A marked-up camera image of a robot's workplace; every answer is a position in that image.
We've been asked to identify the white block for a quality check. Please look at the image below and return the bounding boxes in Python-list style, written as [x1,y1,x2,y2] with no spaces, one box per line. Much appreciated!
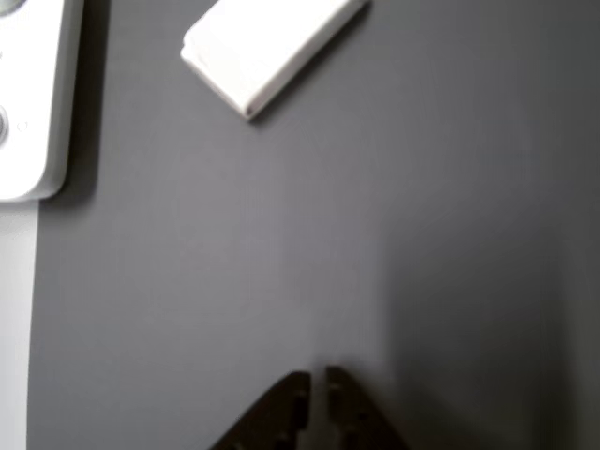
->
[179,0,371,121]

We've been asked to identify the grey table mat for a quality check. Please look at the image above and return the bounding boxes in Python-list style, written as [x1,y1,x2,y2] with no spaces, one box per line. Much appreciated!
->
[27,0,600,450]

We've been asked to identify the white tray with round recesses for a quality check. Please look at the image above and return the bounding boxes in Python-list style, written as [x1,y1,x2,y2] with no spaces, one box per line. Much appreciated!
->
[0,0,85,203]

